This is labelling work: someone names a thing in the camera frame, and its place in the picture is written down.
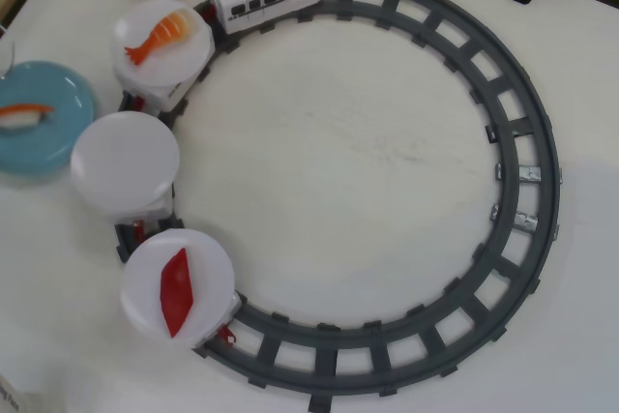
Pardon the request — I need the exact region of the white round plastic plate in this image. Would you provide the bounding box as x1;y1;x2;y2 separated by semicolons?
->
110;0;214;90
70;111;181;214
120;228;237;342

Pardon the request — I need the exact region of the orange shrimp toy sushi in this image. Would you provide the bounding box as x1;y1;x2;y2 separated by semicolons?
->
124;9;200;66

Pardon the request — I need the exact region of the grey circular toy track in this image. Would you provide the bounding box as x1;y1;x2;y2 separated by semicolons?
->
114;0;565;412

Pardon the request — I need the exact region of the red tuna toy sushi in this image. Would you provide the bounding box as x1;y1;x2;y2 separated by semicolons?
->
160;247;195;339

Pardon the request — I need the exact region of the white paper label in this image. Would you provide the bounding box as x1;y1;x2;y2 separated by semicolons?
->
0;372;21;413

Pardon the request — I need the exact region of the silver tape strip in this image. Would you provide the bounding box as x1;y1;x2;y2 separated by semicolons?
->
492;163;565;187
488;202;561;240

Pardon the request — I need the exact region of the orange salmon toy sushi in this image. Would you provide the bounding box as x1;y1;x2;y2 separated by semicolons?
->
0;102;55;136

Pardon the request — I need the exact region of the blue round dish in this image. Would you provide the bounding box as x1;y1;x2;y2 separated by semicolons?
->
0;60;102;177

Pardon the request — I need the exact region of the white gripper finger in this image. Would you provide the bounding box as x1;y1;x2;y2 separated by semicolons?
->
0;23;18;83

